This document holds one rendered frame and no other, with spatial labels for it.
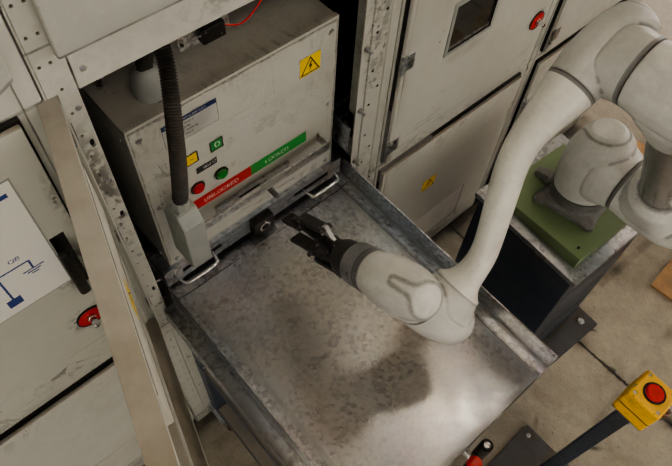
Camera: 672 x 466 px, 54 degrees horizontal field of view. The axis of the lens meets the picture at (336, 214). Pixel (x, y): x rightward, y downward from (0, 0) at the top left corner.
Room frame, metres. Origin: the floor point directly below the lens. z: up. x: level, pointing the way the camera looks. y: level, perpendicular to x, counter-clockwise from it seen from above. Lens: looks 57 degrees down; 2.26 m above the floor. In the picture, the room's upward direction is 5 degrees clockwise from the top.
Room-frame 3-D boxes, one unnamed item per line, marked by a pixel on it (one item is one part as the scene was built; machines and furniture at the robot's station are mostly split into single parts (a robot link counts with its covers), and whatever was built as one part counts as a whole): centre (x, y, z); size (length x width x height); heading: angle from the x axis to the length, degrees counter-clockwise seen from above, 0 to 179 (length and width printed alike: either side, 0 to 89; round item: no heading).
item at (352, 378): (0.60, -0.08, 0.82); 0.68 x 0.62 x 0.06; 45
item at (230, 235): (0.88, 0.21, 0.89); 0.54 x 0.05 x 0.06; 135
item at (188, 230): (0.67, 0.29, 1.14); 0.08 x 0.05 x 0.17; 45
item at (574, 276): (1.09, -0.66, 0.74); 0.38 x 0.37 x 0.02; 132
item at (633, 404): (0.50, -0.72, 0.85); 0.08 x 0.08 x 0.10; 45
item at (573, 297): (1.09, -0.66, 0.36); 0.35 x 0.35 x 0.73; 42
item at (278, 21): (1.05, 0.38, 1.15); 0.51 x 0.50 x 0.48; 45
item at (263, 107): (0.87, 0.20, 1.15); 0.48 x 0.01 x 0.48; 135
